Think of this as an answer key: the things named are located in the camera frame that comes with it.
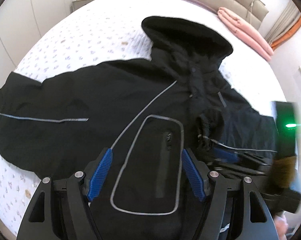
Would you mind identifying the folded pink blanket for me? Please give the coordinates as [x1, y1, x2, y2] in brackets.
[217, 7, 274, 62]

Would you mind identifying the black hooded jacket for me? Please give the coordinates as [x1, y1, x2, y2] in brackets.
[0, 16, 275, 239]

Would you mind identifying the floral quilted bed cover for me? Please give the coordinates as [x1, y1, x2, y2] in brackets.
[0, 0, 283, 235]

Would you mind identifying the bedside nightstand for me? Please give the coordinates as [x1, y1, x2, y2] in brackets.
[70, 0, 94, 13]

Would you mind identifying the person's right hand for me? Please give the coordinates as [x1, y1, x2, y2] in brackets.
[274, 215, 288, 240]

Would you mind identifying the orange curtain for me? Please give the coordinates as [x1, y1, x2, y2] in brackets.
[270, 16, 301, 50]

